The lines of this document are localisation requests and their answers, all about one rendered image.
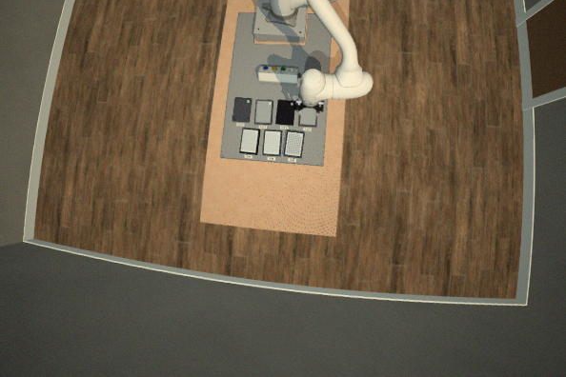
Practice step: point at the cream operator panel with buttons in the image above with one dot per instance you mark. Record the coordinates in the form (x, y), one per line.
(278, 76)

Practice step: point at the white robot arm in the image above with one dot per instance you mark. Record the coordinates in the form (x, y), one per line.
(349, 80)

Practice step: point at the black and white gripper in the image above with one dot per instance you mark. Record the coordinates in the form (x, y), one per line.
(317, 108)

